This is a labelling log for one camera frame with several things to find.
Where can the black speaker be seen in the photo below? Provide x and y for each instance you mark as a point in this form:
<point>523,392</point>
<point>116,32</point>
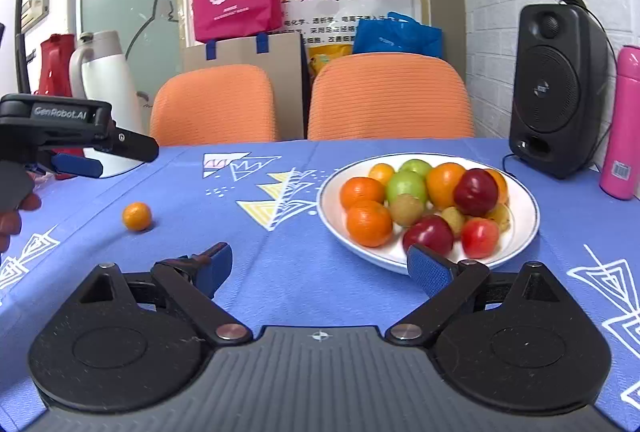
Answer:
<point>555,91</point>

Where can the yellow red plum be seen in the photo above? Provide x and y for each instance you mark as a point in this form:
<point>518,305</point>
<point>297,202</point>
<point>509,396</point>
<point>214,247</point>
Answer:
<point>501,217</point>

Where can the yellow bag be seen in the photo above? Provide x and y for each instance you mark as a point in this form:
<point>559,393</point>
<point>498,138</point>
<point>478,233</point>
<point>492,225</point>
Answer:
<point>325,56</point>

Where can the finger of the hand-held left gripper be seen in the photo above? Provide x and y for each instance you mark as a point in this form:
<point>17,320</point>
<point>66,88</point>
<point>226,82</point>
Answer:
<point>135,145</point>
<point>80,165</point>

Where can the white wall box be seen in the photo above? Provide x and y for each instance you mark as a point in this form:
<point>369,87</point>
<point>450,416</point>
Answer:
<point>36,1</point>

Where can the large orange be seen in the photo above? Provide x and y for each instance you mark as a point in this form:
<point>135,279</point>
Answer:
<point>445,184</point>

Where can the white thermos jug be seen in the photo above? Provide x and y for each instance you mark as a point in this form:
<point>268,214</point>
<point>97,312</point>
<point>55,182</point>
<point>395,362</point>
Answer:
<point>107,76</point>

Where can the white plate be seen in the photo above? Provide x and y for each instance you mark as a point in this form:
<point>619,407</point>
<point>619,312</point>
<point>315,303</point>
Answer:
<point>525,222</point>

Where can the pink red plum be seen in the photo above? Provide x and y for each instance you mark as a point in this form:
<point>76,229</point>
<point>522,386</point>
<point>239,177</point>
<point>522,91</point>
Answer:
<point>480,237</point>

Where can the small orange mandarin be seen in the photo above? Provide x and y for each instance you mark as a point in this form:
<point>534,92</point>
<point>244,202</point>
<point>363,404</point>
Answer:
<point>137,217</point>

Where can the person's left hand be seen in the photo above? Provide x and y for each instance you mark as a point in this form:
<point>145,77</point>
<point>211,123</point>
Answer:
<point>10,224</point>

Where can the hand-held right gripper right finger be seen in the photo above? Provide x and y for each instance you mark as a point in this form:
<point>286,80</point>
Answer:
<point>430,269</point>

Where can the dark red plum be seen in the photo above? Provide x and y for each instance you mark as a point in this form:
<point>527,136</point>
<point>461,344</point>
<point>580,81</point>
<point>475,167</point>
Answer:
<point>475,192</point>
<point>427,234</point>

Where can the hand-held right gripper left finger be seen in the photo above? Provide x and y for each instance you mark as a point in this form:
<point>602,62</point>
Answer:
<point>217,269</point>

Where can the blue printed tablecloth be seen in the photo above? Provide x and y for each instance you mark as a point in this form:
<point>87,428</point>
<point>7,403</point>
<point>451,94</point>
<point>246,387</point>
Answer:
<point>280,252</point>

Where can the red thermos jug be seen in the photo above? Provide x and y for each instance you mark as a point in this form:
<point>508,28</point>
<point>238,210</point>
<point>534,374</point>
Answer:
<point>55,66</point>

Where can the cardboard box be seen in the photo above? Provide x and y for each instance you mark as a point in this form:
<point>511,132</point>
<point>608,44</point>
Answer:
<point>240,54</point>

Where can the orange chair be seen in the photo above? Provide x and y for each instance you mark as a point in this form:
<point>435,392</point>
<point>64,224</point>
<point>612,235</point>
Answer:
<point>390,96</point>
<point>215,106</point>

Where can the blue plastic bag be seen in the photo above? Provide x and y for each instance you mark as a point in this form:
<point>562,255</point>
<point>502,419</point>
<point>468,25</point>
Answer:
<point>395,36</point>

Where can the green apple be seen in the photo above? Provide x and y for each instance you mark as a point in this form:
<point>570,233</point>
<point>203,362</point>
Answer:
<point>406,186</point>
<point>416,165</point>

